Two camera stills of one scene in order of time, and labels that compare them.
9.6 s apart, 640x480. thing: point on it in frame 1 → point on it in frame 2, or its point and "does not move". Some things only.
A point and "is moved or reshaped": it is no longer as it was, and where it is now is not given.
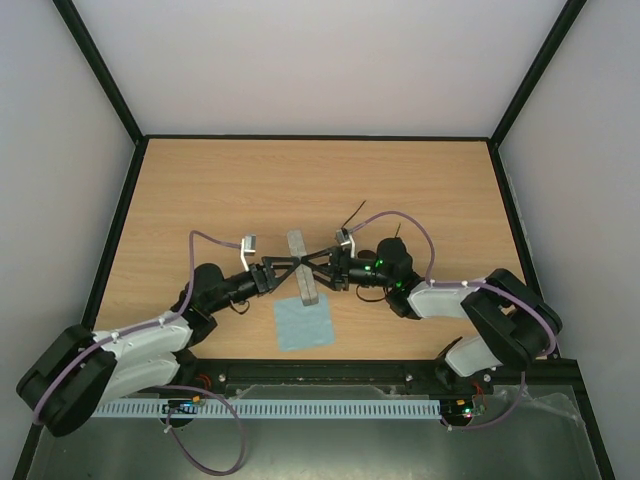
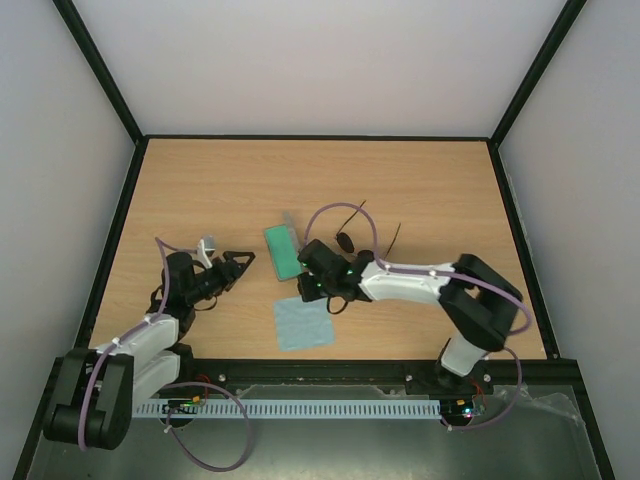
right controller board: x=460 y=409 does not move
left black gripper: x=265 y=277 → x=236 y=272
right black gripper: x=339 y=266 → x=304 y=275
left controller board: x=184 y=406 does not move
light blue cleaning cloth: x=300 y=326 does not move
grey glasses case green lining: x=308 y=288 is moved or reshaped
